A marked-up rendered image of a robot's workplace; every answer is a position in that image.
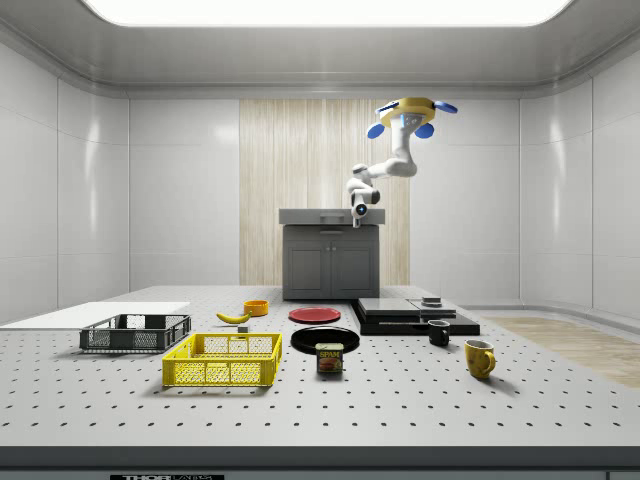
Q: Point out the flat-sided can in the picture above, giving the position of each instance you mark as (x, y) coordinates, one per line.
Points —
(329, 359)

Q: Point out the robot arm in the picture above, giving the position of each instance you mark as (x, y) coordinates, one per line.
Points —
(402, 160)

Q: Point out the white cabinet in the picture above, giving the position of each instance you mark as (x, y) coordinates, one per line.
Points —
(330, 270)

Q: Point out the black stove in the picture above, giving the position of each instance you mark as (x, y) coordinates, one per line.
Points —
(390, 320)

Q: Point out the black plate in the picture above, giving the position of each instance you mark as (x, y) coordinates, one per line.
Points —
(306, 339)

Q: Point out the black mug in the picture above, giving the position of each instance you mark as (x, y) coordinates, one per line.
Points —
(438, 334)

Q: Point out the yellow mug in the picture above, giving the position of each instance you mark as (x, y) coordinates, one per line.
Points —
(477, 360)

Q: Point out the red plate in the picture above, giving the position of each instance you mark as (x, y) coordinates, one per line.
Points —
(315, 314)

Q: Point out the yellow basket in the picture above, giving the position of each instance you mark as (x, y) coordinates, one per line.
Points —
(220, 374)

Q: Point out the dark grey basket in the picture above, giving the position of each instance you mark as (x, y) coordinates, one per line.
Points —
(125, 341)

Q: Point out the drone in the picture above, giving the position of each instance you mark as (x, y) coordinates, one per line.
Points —
(412, 106)

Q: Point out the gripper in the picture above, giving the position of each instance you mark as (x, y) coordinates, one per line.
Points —
(359, 222)

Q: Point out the yellow bowl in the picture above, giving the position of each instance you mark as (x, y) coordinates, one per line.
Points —
(256, 309)

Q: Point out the white board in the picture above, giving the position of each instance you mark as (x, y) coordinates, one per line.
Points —
(75, 314)

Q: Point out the banana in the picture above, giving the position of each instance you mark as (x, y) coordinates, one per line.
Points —
(232, 318)

